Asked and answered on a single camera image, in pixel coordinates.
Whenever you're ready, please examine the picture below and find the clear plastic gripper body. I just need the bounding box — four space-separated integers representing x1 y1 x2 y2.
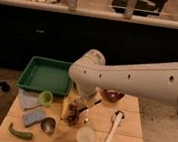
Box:
61 90 104 132

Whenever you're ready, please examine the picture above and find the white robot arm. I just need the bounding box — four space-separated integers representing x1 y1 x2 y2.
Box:
68 49 178 109

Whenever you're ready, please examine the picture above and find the white paper cup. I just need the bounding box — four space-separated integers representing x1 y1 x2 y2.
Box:
76 126 95 142

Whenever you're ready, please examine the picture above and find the metal measuring cup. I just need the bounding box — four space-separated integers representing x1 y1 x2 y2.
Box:
40 117 56 134

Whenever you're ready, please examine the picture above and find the small green cup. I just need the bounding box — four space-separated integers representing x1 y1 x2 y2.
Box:
38 91 53 107

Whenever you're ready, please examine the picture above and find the yellow banana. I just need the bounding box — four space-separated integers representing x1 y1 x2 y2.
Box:
60 96 69 120

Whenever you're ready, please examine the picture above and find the dark maroon bowl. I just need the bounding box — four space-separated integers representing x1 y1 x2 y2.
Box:
101 89 124 103

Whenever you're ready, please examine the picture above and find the blue grey cloth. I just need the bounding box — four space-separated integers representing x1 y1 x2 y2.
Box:
18 89 46 128

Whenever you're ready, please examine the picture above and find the green plastic tray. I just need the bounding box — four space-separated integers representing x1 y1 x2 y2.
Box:
16 56 72 97

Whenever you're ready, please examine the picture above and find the green chili pepper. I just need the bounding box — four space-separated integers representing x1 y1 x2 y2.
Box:
8 124 34 140

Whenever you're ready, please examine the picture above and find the white handled brush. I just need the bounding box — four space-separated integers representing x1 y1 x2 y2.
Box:
105 111 125 142

